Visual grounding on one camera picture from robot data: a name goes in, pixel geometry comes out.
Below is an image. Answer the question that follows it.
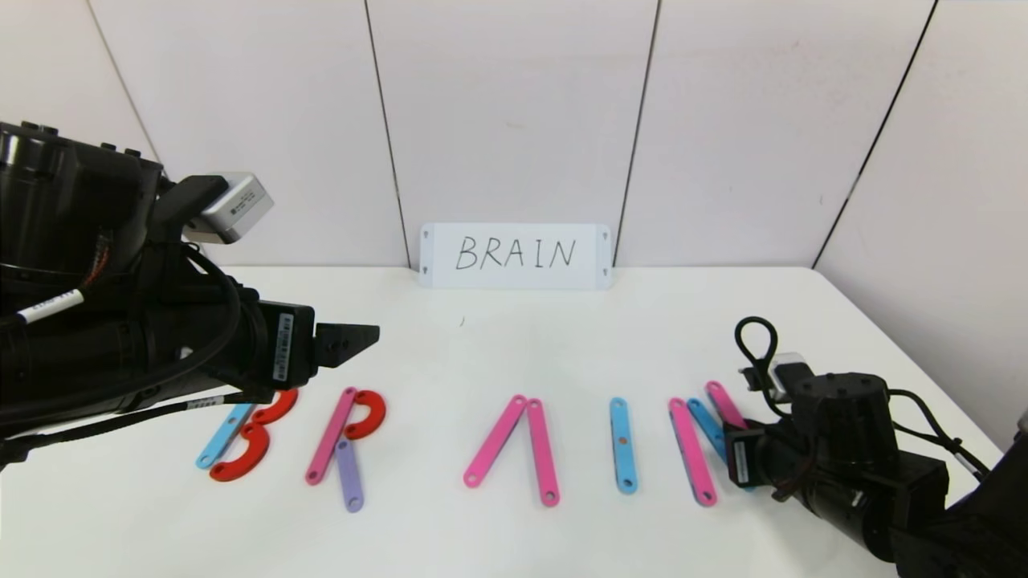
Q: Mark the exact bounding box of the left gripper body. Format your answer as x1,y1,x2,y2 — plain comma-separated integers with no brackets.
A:
198,285,320,393

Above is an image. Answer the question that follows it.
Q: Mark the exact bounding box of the small red arc piece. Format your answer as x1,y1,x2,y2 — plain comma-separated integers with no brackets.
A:
344,390,387,441

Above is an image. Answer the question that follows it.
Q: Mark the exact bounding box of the pink bar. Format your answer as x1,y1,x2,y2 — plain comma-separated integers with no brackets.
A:
704,380,750,431
526,398,561,508
462,394,528,490
668,397,719,508
304,387,359,487

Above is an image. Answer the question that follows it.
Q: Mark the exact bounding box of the short purple bar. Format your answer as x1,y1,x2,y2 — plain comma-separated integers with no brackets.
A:
336,438,365,515

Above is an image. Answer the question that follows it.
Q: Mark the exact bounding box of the short blue bar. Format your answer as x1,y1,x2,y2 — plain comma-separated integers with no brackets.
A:
687,397,757,492

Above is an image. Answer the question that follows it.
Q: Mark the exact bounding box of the white BRAIN sign card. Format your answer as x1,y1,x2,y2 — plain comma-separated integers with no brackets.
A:
419,222,613,290

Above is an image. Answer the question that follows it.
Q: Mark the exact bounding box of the large red arc piece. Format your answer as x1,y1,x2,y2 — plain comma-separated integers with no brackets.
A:
251,389,300,426
209,423,271,483

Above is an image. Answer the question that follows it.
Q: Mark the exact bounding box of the long blue bar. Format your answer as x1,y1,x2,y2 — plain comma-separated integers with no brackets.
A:
609,397,639,495
196,403,258,470

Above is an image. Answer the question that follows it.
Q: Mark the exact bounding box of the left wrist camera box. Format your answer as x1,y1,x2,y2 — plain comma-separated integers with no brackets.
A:
182,171,275,246

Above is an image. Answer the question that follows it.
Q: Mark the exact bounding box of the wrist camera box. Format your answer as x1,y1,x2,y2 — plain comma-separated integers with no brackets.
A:
739,352,814,404
182,171,275,246

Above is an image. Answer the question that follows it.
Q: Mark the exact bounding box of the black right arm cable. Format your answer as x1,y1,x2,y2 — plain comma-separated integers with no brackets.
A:
734,315,794,420
886,389,994,484

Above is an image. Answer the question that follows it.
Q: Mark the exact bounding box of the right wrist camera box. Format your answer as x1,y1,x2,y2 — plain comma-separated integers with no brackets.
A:
739,352,814,404

